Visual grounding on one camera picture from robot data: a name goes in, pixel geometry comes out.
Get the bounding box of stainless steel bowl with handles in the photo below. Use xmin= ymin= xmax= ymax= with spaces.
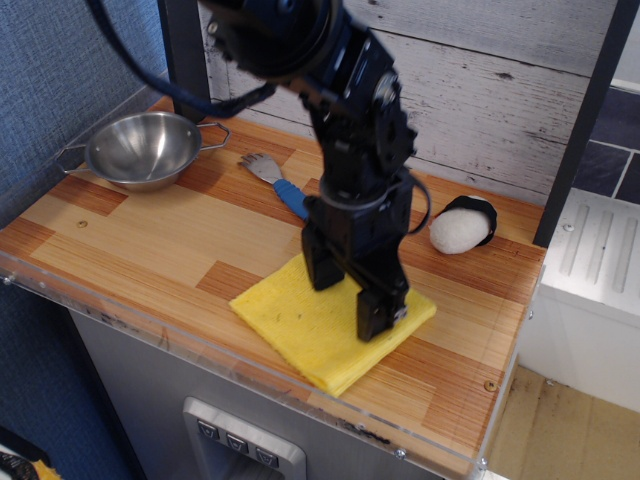
xmin=61 ymin=111 xmax=231 ymax=192

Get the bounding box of white and black plush toy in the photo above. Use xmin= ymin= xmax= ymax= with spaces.
xmin=429 ymin=196 xmax=498 ymax=255

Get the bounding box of white ridged appliance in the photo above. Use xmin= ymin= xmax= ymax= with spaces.
xmin=518 ymin=189 xmax=639 ymax=410

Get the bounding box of clear acrylic table edge guard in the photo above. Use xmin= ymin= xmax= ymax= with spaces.
xmin=1 ymin=238 xmax=545 ymax=479

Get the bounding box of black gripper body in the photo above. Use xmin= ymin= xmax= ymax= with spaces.
xmin=304 ymin=169 xmax=414 ymax=299

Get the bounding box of yellow cloth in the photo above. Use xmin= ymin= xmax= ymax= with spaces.
xmin=229 ymin=254 xmax=437 ymax=397

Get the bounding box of dark vertical post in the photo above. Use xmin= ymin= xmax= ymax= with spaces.
xmin=533 ymin=0 xmax=639 ymax=248

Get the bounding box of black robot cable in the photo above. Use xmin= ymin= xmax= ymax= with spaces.
xmin=84 ymin=0 xmax=279 ymax=121

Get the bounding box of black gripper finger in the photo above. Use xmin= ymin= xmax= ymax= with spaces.
xmin=357 ymin=289 xmax=408 ymax=342
xmin=301 ymin=224 xmax=356 ymax=291

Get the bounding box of yellow object at corner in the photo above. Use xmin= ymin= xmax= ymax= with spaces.
xmin=31 ymin=461 xmax=61 ymax=480

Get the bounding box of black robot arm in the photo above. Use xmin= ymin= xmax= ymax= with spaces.
xmin=209 ymin=1 xmax=416 ymax=341

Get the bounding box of silver button control panel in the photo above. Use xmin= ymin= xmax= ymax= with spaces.
xmin=183 ymin=397 xmax=307 ymax=479

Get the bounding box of blue handled metal spork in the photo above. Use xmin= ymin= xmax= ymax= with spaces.
xmin=240 ymin=153 xmax=308 ymax=221

